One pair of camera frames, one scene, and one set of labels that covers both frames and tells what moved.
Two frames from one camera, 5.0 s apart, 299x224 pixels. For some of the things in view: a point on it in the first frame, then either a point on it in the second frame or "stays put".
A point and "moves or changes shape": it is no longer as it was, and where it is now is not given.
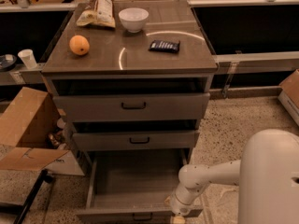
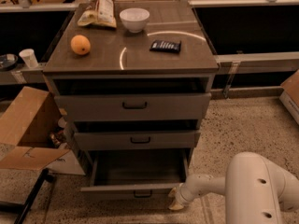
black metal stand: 8,207 stays put
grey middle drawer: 135,140 stays put
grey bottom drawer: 132,187 moves or changes shape
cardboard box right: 289,95 stays put
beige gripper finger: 178,219 to 176,206
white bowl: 134,19 stays put
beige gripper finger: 167,201 to 172,192
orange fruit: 78,45 stays put
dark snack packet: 164,46 stays put
